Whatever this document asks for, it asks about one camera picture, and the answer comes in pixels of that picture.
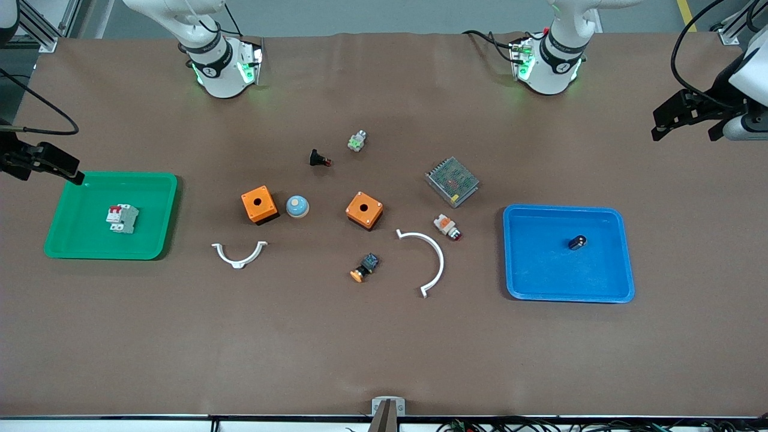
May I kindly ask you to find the white red circuit breaker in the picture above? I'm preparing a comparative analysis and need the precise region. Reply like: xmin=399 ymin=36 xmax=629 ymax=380
xmin=106 ymin=204 xmax=140 ymax=235

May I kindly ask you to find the green plastic tray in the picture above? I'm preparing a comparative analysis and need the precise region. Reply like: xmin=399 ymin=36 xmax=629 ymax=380
xmin=44 ymin=172 xmax=179 ymax=260

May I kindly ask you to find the blue plastic tray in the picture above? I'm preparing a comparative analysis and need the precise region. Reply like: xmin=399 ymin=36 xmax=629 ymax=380
xmin=503 ymin=204 xmax=635 ymax=304

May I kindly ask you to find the metal mesh power supply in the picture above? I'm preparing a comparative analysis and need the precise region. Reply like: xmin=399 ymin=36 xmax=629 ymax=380
xmin=425 ymin=157 xmax=480 ymax=209

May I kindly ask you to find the white orange red indicator light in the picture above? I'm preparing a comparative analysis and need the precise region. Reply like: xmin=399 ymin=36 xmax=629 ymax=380
xmin=433 ymin=214 xmax=463 ymax=242

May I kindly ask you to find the black push-button with yellow cap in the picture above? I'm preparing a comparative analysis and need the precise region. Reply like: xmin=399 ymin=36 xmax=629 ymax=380
xmin=350 ymin=253 xmax=380 ymax=283

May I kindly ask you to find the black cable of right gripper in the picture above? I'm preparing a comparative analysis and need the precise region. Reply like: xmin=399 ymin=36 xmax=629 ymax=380
xmin=0 ymin=67 xmax=80 ymax=136

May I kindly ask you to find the aluminium frame profile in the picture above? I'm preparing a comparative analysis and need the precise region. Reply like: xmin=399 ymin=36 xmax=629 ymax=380
xmin=15 ymin=0 xmax=82 ymax=53
xmin=711 ymin=0 xmax=768 ymax=46

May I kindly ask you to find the black cable at left arm base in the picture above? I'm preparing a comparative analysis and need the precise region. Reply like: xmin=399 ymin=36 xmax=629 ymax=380
xmin=462 ymin=29 xmax=524 ymax=64

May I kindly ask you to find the black cable at arm base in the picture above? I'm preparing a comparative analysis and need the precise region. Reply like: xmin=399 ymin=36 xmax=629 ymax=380
xmin=204 ymin=0 xmax=244 ymax=38
xmin=462 ymin=29 xmax=524 ymax=64

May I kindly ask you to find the orange push-button enclosure box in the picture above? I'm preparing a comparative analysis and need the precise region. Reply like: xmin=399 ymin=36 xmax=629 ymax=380
xmin=241 ymin=185 xmax=280 ymax=226
xmin=346 ymin=191 xmax=384 ymax=232

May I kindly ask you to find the small white curved bracket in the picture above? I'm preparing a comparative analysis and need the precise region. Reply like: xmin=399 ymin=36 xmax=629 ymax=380
xmin=211 ymin=241 xmax=268 ymax=269

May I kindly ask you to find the black cable at right arm base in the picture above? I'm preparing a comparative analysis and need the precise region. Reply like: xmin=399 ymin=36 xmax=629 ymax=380
xmin=204 ymin=0 xmax=244 ymax=38

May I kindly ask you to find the large white curved bracket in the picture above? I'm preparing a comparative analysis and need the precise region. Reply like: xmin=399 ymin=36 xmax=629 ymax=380
xmin=396 ymin=229 xmax=446 ymax=298

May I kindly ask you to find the grey metal camera mount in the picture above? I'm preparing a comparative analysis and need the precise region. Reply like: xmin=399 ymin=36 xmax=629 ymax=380
xmin=371 ymin=397 xmax=406 ymax=432

